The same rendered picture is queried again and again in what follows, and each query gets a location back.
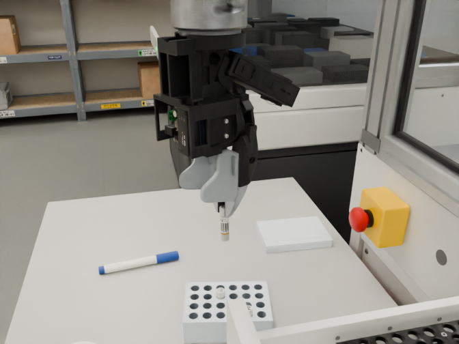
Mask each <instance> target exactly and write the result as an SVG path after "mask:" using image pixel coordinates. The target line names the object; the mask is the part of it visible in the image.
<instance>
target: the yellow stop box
mask: <svg viewBox="0 0 459 344"><path fill-rule="evenodd" d="M359 207H361V208H362V209H363V210H364V212H365V213H367V215H368V217H369V223H368V225H367V228H366V230H365V231H364V234H365V235H366V236H367V237H368V238H369V239H370V240H371V241H372V243H373V244H374V245H375V246H376V247H377V248H387V247H392V246H401V245H402V244H403V241H404V234H405V231H406V225H407V221H408V215H409V211H410V207H409V205H407V204H406V203H405V202H403V200H401V199H400V198H399V197H398V196H397V195H395V194H394V193H393V192H391V191H390V190H389V189H388V188H387V187H384V186H383V187H376V188H365V189H363V190H362V192H361V200H360V206H359Z"/></svg>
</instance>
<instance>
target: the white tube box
mask: <svg viewBox="0 0 459 344"><path fill-rule="evenodd" d="M220 287H221V288H224V290H225V297H224V299H222V300H219V299H217V289H218V288H220ZM238 298H243V299H245V302H246V305H247V306H252V308H253V314H252V317H251V318H252V321H253V324H254V326H255V329H256V331H261V330H268V329H272V328H273V316H272V311H271V306H270V298H269V294H268V285H267V281H230V282H193V283H186V289H185V297H184V311H183V319H182V329H183V340H184V343H216V342H227V301H228V300H233V299H238Z"/></svg>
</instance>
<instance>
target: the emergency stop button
mask: <svg viewBox="0 0 459 344"><path fill-rule="evenodd" d="M349 222H350V226H351V227H352V229H353V230H355V231H356V232H357V233H360V232H364V231H365V230H366V228H367V225H368V223H369V217H368V215H367V213H365V212H364V210H363V209H362V208H361V207H354V208H352V209H351V211H350V213H349Z"/></svg>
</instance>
